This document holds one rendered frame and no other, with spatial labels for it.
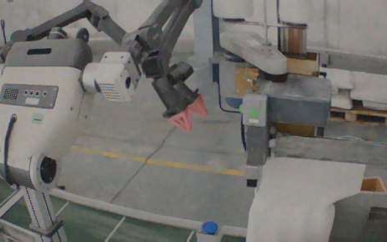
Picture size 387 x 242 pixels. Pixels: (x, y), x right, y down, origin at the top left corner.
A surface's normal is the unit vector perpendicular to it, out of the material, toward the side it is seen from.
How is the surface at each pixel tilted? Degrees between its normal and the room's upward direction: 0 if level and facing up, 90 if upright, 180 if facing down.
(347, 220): 90
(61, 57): 50
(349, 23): 90
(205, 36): 90
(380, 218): 90
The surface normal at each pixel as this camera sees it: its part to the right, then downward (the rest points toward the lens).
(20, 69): -0.28, -0.27
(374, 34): -0.32, 0.40
